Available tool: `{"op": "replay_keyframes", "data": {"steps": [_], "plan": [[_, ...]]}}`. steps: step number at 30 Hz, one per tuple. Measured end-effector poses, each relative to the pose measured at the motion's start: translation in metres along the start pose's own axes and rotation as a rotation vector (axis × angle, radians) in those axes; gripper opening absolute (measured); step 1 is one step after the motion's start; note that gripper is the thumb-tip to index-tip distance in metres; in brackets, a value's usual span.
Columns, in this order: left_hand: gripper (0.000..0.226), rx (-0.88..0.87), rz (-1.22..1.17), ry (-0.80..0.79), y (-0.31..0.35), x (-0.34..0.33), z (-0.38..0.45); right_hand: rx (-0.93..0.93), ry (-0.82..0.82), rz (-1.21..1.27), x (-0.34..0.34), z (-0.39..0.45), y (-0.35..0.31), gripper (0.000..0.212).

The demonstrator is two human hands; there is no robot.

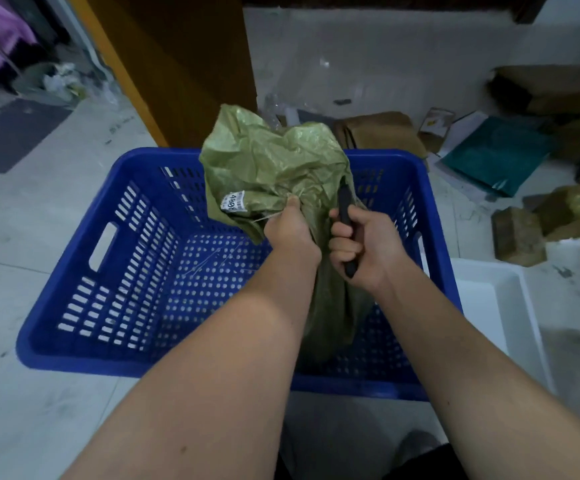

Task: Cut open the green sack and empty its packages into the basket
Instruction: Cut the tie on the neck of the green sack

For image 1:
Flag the person's right hand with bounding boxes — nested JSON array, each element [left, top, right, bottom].
[[328, 205, 414, 293]]

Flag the person's left hand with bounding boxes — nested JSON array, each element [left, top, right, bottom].
[[263, 196, 322, 266]]

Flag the black utility knife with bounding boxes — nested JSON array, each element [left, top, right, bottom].
[[337, 177, 361, 279]]

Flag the green woven plastic sack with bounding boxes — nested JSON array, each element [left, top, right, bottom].
[[199, 104, 377, 368]]

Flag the person's right forearm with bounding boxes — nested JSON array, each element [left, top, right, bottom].
[[374, 262, 580, 480]]

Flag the person's left forearm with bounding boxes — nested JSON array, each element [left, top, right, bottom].
[[60, 252, 321, 480]]

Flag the white label sticker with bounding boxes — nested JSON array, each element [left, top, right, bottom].
[[220, 191, 247, 214]]

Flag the brown flattened cardboard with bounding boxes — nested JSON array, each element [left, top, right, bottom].
[[332, 112, 429, 162]]

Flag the small printed paper box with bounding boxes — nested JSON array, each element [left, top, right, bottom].
[[418, 108, 456, 145]]

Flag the teal plastic mailer bag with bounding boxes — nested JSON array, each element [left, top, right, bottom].
[[441, 117, 555, 198]]

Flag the small brown cardboard box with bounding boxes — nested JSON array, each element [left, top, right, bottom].
[[491, 207, 548, 267]]

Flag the blue perforated plastic crate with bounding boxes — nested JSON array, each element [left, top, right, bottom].
[[16, 147, 463, 401]]

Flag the white plastic bin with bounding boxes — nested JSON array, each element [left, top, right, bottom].
[[451, 258, 557, 395]]

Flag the brown wooden door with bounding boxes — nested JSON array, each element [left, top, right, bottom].
[[65, 0, 258, 148]]

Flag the pile of cardboard boxes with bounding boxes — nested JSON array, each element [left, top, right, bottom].
[[487, 63, 580, 255]]

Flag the person's black shorts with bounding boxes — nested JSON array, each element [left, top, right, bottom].
[[274, 443, 473, 480]]

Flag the white crumpled plastic bags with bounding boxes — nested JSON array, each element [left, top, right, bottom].
[[41, 63, 121, 106]]

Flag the dark grey floor mat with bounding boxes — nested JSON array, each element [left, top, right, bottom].
[[0, 98, 73, 174]]

